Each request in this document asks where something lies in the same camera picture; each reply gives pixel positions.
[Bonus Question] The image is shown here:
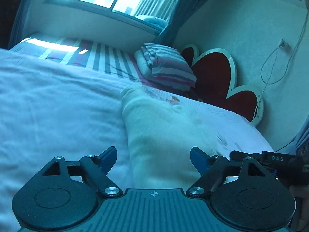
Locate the blue curtain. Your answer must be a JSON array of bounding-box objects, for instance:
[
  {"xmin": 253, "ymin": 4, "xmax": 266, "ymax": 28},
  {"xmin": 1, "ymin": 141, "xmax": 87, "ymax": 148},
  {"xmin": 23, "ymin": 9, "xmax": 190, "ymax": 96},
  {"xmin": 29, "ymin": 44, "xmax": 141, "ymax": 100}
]
[
  {"xmin": 8, "ymin": 0, "xmax": 32, "ymax": 48},
  {"xmin": 154, "ymin": 0, "xmax": 208, "ymax": 46}
]

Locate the person's right hand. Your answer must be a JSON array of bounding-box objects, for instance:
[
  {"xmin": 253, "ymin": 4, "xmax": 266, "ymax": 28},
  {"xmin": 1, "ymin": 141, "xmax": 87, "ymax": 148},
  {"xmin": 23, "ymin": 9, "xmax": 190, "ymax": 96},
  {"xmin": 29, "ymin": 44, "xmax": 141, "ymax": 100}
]
[{"xmin": 289, "ymin": 185, "xmax": 309, "ymax": 231}]

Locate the striped folded quilt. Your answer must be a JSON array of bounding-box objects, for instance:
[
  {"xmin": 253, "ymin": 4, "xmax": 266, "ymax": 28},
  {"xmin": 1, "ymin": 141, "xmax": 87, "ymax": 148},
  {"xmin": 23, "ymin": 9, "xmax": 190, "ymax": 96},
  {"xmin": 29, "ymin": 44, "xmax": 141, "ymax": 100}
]
[{"xmin": 141, "ymin": 43, "xmax": 197, "ymax": 92}]

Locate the right blue curtain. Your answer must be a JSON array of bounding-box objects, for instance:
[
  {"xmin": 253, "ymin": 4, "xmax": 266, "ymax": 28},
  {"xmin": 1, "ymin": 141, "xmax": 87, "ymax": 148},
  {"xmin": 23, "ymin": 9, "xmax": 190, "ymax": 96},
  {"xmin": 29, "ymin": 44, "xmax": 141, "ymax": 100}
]
[{"xmin": 154, "ymin": 0, "xmax": 208, "ymax": 46}]

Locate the cream knitted sweater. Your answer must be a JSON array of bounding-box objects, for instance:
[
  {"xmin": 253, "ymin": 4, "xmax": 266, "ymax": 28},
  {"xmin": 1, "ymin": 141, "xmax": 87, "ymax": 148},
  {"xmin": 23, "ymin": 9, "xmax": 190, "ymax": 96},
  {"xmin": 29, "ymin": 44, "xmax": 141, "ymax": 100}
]
[{"xmin": 121, "ymin": 87, "xmax": 239, "ymax": 190}]

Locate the white wall cable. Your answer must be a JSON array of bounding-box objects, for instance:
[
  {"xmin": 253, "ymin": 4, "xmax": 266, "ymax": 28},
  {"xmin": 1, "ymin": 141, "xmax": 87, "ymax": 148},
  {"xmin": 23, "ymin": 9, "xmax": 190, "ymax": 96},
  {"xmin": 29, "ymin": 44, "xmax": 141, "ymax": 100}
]
[{"xmin": 252, "ymin": 11, "xmax": 309, "ymax": 153}]

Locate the red heart-shaped headboard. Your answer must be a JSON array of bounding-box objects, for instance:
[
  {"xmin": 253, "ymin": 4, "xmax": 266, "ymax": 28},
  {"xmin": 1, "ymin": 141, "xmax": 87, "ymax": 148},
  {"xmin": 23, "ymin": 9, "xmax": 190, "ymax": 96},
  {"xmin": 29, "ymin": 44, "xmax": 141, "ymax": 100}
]
[{"xmin": 181, "ymin": 44, "xmax": 264, "ymax": 126}]

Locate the white pillow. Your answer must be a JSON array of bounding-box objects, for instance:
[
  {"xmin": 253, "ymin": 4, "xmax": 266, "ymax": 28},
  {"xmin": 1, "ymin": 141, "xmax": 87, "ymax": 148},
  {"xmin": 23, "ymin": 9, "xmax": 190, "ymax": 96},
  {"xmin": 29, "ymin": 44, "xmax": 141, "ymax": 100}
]
[{"xmin": 134, "ymin": 50, "xmax": 151, "ymax": 80}]

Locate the bedding on window sill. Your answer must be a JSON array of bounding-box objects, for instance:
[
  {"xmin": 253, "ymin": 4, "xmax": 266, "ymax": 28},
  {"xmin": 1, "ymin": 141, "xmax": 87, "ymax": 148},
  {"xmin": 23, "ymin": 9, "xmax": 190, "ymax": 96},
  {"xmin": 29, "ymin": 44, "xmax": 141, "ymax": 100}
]
[{"xmin": 135, "ymin": 15, "xmax": 168, "ymax": 31}]

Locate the wall power socket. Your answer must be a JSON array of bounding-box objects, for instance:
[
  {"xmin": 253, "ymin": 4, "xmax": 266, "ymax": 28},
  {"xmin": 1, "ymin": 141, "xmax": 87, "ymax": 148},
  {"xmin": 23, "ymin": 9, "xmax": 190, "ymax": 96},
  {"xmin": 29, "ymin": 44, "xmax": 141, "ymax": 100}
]
[{"xmin": 279, "ymin": 39, "xmax": 290, "ymax": 52}]

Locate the left blue curtain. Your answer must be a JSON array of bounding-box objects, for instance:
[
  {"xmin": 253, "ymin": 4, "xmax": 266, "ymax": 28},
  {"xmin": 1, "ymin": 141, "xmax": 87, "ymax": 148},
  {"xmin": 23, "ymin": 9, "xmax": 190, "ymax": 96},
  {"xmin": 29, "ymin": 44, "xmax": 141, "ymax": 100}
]
[{"xmin": 8, "ymin": 0, "xmax": 32, "ymax": 48}]

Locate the white floral blanket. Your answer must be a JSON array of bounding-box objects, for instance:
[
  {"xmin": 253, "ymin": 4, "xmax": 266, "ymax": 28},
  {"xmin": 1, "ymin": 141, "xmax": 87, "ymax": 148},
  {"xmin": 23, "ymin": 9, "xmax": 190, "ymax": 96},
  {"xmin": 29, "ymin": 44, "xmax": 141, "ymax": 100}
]
[{"xmin": 0, "ymin": 48, "xmax": 275, "ymax": 232}]

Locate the striped bed sheet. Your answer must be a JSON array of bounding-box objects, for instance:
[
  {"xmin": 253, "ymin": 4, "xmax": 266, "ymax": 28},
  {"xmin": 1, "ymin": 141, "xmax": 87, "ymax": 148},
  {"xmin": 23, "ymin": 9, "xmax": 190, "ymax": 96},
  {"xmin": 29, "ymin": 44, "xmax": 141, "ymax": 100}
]
[{"xmin": 11, "ymin": 34, "xmax": 144, "ymax": 82}]

